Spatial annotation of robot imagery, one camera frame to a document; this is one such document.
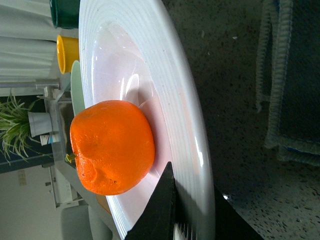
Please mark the white round plate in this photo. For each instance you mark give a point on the white round plate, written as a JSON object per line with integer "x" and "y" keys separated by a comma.
{"x": 130, "y": 50}

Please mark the potted green plant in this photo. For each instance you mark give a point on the potted green plant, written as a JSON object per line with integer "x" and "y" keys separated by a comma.
{"x": 15, "y": 130}

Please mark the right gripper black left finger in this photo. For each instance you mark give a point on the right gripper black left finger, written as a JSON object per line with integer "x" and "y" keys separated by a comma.
{"x": 157, "y": 222}

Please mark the white curtain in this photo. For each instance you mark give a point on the white curtain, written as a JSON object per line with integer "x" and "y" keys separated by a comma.
{"x": 27, "y": 40}

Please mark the orange mandarin fruit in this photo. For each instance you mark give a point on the orange mandarin fruit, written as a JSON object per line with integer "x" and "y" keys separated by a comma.
{"x": 113, "y": 147}

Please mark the yellow mug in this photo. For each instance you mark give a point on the yellow mug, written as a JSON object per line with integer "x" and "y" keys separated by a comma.
{"x": 67, "y": 52}

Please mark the dark green mug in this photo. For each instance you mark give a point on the dark green mug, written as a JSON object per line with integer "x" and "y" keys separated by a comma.
{"x": 65, "y": 13}

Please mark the light green bowl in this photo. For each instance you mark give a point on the light green bowl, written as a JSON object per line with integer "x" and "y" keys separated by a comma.
{"x": 76, "y": 88}

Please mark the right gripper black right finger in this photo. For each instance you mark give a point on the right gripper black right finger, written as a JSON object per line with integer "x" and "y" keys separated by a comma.
{"x": 229, "y": 224}

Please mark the grey blue folded cloth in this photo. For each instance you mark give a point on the grey blue folded cloth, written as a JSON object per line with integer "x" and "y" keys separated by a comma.
{"x": 288, "y": 78}

